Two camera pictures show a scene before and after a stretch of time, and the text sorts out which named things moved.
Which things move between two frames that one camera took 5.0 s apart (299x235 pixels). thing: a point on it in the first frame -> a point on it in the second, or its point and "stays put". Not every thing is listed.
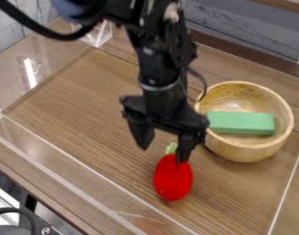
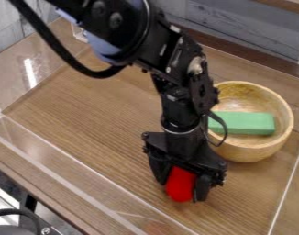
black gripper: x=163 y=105 -> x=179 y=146
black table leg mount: x=47 y=224 stays put
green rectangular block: x=242 y=122 stays put
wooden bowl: x=246 y=96 stays put
